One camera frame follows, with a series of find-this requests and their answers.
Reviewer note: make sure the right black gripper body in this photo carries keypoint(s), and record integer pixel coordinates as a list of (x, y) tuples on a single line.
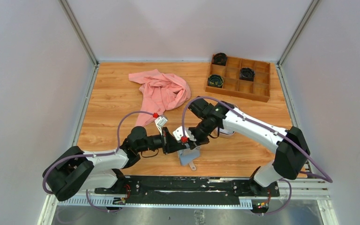
[(201, 132)]

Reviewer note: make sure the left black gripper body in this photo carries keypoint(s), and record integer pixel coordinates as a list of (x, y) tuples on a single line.
[(166, 147)]

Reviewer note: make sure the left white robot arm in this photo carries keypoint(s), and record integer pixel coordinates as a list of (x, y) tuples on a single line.
[(77, 170)]

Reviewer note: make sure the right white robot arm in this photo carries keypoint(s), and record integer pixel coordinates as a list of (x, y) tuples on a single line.
[(289, 145)]

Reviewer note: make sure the pink oval card tray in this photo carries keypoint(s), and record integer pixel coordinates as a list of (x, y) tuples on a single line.
[(225, 133)]

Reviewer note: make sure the pink cloth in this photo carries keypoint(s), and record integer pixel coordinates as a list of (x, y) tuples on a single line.
[(161, 91)]

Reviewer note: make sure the black coil bottom left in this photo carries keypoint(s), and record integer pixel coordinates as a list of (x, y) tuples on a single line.
[(215, 80)]

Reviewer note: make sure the black coil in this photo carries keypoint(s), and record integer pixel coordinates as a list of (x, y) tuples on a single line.
[(215, 80), (247, 74), (219, 59)]

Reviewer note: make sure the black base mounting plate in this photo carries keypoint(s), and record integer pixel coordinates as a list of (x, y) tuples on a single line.
[(189, 192)]

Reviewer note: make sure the wooden compartment tray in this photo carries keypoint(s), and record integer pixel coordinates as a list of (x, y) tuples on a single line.
[(258, 90)]

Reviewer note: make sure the black coil middle right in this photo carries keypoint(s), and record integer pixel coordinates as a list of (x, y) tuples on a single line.
[(247, 74)]

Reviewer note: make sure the black coil top left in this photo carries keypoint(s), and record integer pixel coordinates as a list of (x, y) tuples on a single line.
[(219, 59)]

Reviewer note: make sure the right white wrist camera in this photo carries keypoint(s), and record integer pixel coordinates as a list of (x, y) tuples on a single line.
[(183, 134)]

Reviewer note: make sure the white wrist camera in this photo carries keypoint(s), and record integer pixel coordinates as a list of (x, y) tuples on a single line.
[(183, 134), (160, 122)]

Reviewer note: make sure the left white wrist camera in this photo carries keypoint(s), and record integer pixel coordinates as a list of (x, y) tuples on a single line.
[(160, 122)]

